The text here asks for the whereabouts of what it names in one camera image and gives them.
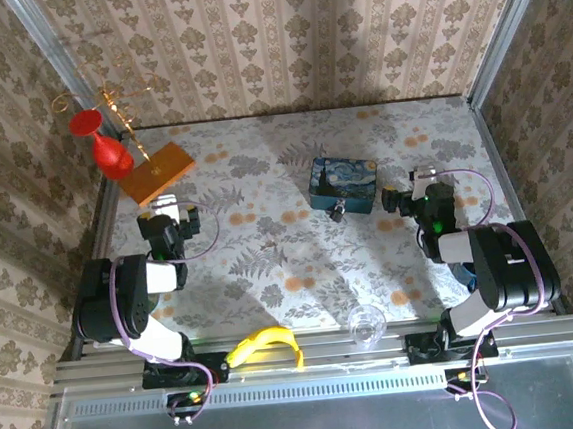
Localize starry night tin box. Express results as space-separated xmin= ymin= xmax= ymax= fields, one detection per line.
xmin=305 ymin=151 xmax=386 ymax=221

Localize small black padlock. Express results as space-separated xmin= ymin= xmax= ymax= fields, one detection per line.
xmin=326 ymin=199 xmax=349 ymax=225

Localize red wine glass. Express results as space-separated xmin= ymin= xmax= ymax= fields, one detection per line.
xmin=67 ymin=106 xmax=138 ymax=185

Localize floral tablecloth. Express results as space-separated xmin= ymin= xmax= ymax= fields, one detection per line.
xmin=74 ymin=90 xmax=543 ymax=351

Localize clear glass cup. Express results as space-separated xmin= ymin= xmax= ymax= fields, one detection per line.
xmin=346 ymin=302 xmax=391 ymax=353

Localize yellow banana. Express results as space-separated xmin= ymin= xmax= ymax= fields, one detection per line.
xmin=223 ymin=323 xmax=306 ymax=379

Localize black connector board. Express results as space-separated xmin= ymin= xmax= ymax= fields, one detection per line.
xmin=444 ymin=364 xmax=488 ymax=398
xmin=165 ymin=388 xmax=209 ymax=423

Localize grey metal plate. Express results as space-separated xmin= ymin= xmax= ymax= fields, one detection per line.
xmin=33 ymin=343 xmax=573 ymax=429

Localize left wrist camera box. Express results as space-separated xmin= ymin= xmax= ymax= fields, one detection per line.
xmin=145 ymin=194 xmax=182 ymax=220

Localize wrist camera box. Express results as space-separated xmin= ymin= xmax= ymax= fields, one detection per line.
xmin=145 ymin=194 xmax=182 ymax=220
xmin=409 ymin=164 xmax=441 ymax=186

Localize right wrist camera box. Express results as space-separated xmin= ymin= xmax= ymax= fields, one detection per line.
xmin=409 ymin=164 xmax=441 ymax=186

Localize gold wire stand wooden base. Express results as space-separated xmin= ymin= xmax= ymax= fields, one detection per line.
xmin=46 ymin=47 xmax=201 ymax=215

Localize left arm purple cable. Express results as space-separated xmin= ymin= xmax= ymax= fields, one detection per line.
xmin=62 ymin=196 xmax=238 ymax=429

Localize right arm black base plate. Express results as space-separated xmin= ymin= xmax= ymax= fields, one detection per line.
xmin=403 ymin=325 xmax=500 ymax=367

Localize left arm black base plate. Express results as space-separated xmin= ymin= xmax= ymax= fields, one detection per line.
xmin=140 ymin=352 xmax=231 ymax=392

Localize aluminium front rail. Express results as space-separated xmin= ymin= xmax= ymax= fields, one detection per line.
xmin=46 ymin=303 xmax=573 ymax=403

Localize slotted cable duct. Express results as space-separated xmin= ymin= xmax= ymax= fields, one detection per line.
xmin=61 ymin=367 xmax=448 ymax=422

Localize aluminium frame post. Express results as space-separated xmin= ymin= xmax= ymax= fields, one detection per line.
xmin=456 ymin=0 xmax=573 ymax=109
xmin=1 ymin=0 xmax=125 ymax=149

